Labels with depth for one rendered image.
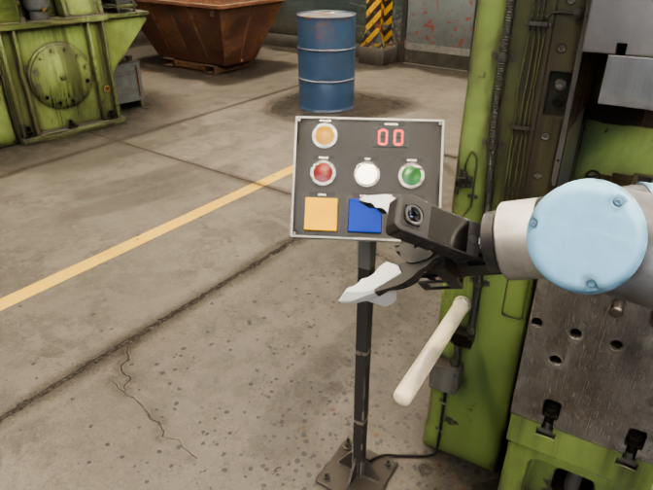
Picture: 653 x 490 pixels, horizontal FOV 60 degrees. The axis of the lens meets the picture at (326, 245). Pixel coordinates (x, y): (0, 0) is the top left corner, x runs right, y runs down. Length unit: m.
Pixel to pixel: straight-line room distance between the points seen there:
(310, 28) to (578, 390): 4.66
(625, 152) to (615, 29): 0.61
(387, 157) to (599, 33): 0.48
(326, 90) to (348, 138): 4.42
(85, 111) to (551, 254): 5.32
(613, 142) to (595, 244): 1.33
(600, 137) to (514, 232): 1.19
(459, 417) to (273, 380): 0.77
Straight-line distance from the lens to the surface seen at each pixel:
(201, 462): 2.11
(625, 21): 1.26
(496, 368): 1.81
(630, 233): 0.48
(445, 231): 0.65
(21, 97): 5.43
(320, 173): 1.31
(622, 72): 1.28
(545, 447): 1.68
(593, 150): 1.82
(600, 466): 1.68
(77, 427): 2.35
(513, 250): 0.64
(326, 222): 1.29
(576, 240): 0.49
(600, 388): 1.52
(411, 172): 1.31
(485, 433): 1.99
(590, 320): 1.41
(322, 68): 5.70
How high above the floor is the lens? 1.57
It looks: 29 degrees down
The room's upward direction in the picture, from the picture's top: straight up
